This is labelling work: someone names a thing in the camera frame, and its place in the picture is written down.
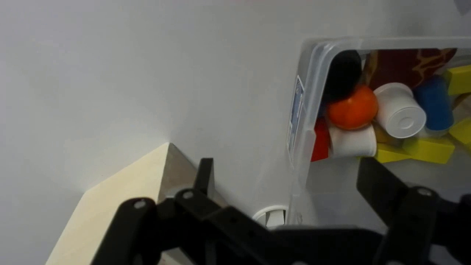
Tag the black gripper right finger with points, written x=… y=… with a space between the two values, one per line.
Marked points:
x=412 y=222

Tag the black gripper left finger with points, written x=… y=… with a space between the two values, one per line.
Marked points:
x=195 y=226

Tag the clear plastic box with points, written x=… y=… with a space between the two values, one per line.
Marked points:
x=318 y=197

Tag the wooden shape sorter box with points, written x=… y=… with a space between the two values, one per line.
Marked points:
x=122 y=186

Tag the yellow block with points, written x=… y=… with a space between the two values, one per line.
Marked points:
x=427 y=149
x=459 y=79

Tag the white round disc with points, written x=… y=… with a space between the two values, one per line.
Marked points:
x=272 y=216

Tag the small white cylinder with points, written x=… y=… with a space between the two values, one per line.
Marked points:
x=353 y=142

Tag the large white cylinder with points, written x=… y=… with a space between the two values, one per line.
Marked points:
x=399 y=111

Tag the blue cylinder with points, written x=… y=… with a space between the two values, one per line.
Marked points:
x=435 y=104

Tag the red block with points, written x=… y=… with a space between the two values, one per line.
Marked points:
x=321 y=142

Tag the orange ball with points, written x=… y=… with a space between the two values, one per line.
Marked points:
x=351 y=110

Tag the brown patterned piece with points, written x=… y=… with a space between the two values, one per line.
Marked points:
x=406 y=64

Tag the black round piece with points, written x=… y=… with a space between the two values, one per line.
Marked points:
x=343 y=71

